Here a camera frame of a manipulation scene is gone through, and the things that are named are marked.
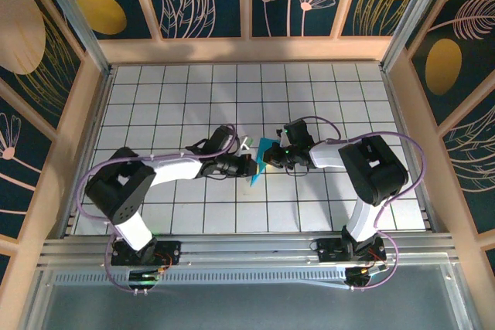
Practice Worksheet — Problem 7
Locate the aluminium mounting rail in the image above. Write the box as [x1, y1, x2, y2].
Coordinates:
[38, 232, 457, 269]

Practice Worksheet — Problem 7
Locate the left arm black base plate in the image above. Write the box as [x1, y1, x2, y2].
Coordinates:
[111, 240, 182, 267]

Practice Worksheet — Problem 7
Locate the blue cloth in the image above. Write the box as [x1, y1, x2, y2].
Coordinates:
[249, 137, 282, 188]

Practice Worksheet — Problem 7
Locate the aluminium frame post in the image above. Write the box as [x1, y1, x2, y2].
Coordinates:
[380, 0, 454, 72]
[29, 0, 114, 73]

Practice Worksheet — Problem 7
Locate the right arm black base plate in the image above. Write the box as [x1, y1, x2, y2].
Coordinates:
[316, 237, 387, 265]

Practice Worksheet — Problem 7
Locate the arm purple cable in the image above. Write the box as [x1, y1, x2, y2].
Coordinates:
[75, 123, 239, 294]
[307, 115, 426, 292]

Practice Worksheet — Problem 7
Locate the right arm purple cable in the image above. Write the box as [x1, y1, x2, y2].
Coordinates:
[307, 115, 426, 292]

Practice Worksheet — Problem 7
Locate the slotted grey cable duct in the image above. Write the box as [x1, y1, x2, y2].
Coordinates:
[53, 270, 349, 285]

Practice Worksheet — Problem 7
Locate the white grid table mat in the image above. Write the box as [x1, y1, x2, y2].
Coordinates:
[72, 62, 431, 235]

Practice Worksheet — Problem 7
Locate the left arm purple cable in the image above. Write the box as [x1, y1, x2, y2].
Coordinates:
[75, 123, 239, 294]

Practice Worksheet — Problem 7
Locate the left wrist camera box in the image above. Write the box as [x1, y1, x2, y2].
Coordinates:
[236, 134, 255, 152]

